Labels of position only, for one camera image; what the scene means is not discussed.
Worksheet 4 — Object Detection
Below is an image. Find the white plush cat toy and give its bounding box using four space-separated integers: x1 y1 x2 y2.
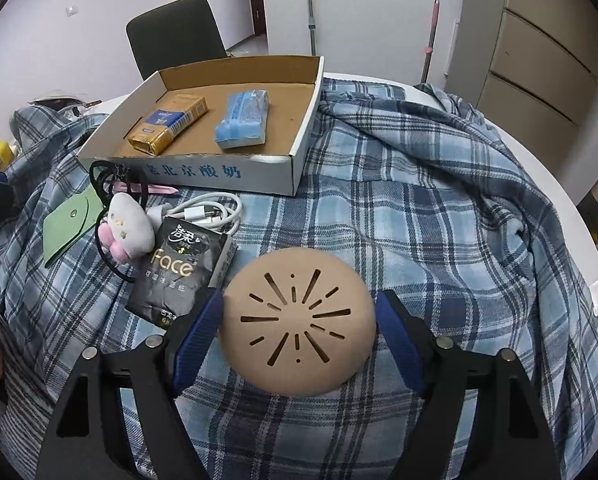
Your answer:
96 192 156 265

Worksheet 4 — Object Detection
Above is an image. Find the white cardboard box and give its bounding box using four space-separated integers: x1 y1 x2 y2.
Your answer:
76 55 326 197

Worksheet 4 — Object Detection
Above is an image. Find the thin black cord loop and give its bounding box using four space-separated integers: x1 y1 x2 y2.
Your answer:
96 238 141 284

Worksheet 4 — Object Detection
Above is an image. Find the dark grey chair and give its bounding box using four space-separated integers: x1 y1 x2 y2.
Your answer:
126 0 228 81

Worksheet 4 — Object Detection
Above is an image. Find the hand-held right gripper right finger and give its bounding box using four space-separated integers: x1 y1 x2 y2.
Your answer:
374 289 562 480

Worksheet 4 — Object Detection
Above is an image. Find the blue tissue packet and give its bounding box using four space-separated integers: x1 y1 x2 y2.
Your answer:
214 89 272 150

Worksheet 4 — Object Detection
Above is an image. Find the blue plaid shirt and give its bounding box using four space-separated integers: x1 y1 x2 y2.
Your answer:
0 77 598 480

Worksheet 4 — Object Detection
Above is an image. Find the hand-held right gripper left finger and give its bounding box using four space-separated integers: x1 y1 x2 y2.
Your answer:
35 287 226 480

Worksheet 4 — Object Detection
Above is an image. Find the gold tissue packet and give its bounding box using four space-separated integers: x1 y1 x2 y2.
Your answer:
127 91 209 155

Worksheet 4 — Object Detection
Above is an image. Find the black tissue packet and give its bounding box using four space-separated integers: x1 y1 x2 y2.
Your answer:
127 215 239 328

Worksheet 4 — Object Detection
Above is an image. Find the white charging cable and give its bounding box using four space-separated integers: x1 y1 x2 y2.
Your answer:
144 194 244 237

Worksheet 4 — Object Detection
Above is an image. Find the pink pen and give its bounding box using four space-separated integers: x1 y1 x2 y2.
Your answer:
113 182 179 197

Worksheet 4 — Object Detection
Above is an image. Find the green snap pouch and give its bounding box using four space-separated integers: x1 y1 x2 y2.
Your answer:
43 194 111 266

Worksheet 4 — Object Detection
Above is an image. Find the black hair tie bundle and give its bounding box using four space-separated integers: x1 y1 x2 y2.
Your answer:
89 159 131 199

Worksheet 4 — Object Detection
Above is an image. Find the beige refrigerator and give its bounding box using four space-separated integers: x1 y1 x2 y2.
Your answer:
446 0 598 176

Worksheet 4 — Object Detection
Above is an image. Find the black beige box item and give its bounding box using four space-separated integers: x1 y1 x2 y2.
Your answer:
220 247 380 397

